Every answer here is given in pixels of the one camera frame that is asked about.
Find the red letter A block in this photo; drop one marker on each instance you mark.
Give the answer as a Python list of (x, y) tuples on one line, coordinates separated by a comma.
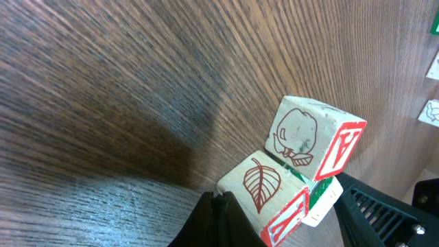
[(312, 137)]

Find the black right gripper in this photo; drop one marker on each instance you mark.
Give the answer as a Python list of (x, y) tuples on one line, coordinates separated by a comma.
[(368, 217)]

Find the bird picture wooden block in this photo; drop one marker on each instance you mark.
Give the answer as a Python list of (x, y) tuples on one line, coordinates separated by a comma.
[(430, 113)]

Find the plain Z wooden block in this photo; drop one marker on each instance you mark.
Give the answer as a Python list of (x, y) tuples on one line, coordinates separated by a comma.
[(323, 194)]

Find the red letter Y block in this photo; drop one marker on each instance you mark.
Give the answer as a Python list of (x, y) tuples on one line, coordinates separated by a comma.
[(273, 199)]

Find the hammer picture wooden block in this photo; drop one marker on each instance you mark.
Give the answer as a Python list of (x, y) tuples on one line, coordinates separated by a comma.
[(433, 71)]

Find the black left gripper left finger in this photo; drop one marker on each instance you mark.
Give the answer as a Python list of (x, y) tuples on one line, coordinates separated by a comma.
[(201, 227)]

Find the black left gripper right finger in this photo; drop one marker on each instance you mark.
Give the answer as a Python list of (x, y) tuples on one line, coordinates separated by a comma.
[(233, 227)]

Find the green J side block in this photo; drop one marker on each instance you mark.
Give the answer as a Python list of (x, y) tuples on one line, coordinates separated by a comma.
[(435, 26)]

